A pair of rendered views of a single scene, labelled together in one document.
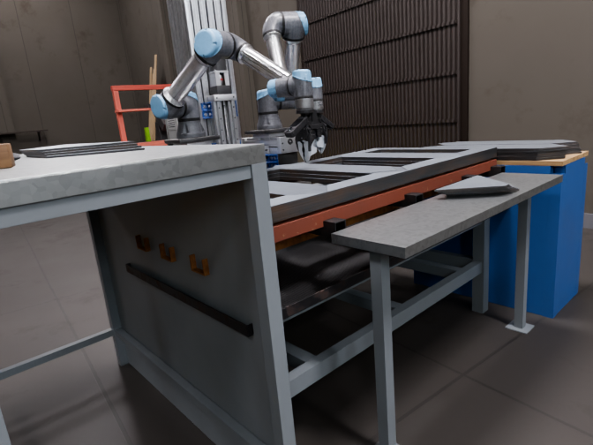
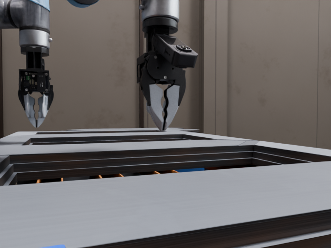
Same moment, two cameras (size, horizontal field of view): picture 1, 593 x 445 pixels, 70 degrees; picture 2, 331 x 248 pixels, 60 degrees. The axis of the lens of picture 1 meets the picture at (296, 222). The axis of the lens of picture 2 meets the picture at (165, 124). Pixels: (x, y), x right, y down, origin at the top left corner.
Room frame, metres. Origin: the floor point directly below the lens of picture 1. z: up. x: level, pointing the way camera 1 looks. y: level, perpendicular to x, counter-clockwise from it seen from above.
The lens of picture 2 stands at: (1.57, 0.46, 0.94)
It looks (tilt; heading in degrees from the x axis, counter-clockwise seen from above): 2 degrees down; 291
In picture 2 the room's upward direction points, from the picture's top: straight up
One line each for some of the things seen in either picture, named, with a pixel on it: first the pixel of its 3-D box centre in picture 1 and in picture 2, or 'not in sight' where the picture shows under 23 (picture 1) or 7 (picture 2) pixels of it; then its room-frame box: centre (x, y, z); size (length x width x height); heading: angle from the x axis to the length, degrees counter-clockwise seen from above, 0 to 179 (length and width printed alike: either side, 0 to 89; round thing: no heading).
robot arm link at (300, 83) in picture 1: (302, 84); not in sight; (1.79, -0.07, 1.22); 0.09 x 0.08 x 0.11; 58
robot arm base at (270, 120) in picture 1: (268, 120); not in sight; (2.60, 0.11, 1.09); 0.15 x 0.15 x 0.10
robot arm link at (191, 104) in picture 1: (185, 105); not in sight; (2.31, 0.52, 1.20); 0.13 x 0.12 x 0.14; 148
